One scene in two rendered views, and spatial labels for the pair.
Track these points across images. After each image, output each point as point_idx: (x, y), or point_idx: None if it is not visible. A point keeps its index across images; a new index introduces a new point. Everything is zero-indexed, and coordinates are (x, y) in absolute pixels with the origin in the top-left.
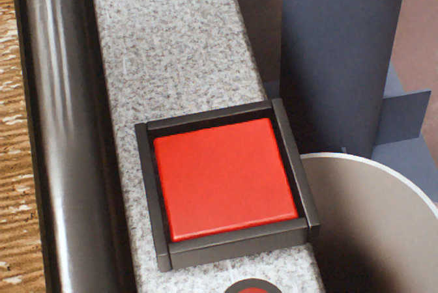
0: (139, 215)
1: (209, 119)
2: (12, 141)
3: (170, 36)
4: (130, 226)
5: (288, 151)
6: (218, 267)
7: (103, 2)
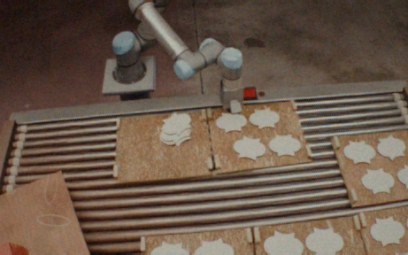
0: (250, 101)
1: None
2: (243, 107)
3: None
4: (251, 102)
5: (246, 88)
6: (257, 96)
7: (219, 104)
